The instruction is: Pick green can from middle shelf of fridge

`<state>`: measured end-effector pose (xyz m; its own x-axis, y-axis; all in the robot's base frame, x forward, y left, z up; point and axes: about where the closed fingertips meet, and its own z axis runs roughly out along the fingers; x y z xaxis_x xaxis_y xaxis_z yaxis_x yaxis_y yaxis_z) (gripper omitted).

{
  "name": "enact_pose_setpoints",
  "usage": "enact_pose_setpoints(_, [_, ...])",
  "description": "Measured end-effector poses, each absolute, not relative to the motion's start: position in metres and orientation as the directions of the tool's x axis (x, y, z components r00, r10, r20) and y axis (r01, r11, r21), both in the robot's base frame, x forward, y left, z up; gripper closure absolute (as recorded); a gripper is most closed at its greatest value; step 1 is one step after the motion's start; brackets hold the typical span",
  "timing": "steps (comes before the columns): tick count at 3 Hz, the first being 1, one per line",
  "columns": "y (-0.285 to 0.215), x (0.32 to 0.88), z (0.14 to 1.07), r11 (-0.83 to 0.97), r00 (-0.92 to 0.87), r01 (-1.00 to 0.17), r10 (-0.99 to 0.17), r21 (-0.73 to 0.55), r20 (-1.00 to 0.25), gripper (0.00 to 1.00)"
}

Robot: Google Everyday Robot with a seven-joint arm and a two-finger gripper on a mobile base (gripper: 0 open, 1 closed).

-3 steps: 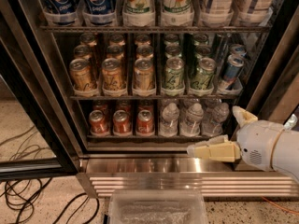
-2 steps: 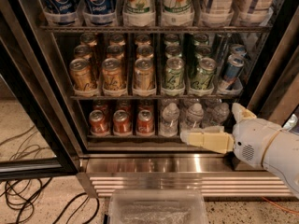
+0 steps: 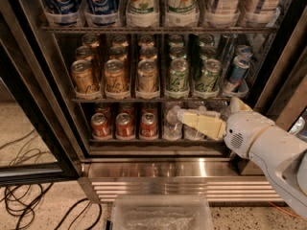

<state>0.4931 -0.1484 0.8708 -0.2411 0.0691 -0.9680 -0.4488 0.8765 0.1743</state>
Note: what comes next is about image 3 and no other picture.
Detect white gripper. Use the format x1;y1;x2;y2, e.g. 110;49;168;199
177;96;274;158

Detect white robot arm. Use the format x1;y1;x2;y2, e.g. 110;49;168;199
177;97;307;219

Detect blue front can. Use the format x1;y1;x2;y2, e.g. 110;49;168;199
224;56;250;92

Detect blue second row can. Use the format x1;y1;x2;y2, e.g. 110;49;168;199
236;45;253;59

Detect red front right can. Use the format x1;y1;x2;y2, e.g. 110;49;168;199
140;112;157;138

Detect red can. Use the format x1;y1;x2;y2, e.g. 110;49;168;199
140;112;157;138
91;113;111;137
115;113;134;137

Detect green second row left can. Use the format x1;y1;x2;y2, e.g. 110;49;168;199
169;46;187;59

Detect orange front right can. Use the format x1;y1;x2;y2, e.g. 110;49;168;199
137;59;158;93

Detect orange second row right can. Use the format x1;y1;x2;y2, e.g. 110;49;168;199
139;46;157;60

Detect orange second row can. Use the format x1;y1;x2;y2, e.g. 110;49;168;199
75;46;94;61
109;46;128;61
139;46;157;60

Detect red front middle can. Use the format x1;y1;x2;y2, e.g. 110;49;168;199
115;113;134;137

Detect stainless steel fridge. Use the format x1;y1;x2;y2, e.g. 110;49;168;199
0;0;307;204

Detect orange front middle can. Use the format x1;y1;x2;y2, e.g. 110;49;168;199
105;59;128;93

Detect orange second row middle can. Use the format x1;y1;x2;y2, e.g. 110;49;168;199
109;46;128;61

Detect red front left can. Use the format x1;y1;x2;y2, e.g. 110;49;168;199
91;113;111;137

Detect orange front left can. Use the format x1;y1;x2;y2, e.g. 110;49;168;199
71;59;96;94

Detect orange second row left can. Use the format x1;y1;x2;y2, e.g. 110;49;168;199
75;46;94;61

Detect open fridge door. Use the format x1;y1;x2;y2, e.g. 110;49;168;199
0;12;81;187

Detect right water bottle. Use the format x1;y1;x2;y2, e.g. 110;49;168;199
209;101;231;121

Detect water bottle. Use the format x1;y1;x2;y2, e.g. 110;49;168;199
163;105;182;141
209;101;231;121
184;106;207;141

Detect middle water bottle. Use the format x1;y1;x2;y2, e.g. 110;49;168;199
184;106;207;141

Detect left water bottle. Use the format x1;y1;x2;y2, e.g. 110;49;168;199
163;105;182;141

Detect left white labelled bottle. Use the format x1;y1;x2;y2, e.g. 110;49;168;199
205;0;240;28

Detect white labelled bottle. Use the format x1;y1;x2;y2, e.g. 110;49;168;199
243;0;280;25
205;0;240;28

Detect right white labelled bottle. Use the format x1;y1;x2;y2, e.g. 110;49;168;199
243;0;280;25

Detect left 7up bottle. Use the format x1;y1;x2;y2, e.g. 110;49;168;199
128;0;157;27

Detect clear plastic bin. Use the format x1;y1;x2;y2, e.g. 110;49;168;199
111;195;214;230

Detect right pepsi bottle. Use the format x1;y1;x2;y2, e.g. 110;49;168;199
86;0;118;26

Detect pepsi bottle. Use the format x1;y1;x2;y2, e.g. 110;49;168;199
86;0;118;26
44;0;80;26

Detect left pepsi bottle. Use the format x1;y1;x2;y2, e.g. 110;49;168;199
44;0;80;26

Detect orange cable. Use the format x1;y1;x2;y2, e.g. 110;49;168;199
268;201;305;220

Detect black cables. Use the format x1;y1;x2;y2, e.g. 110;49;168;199
0;127;104;230

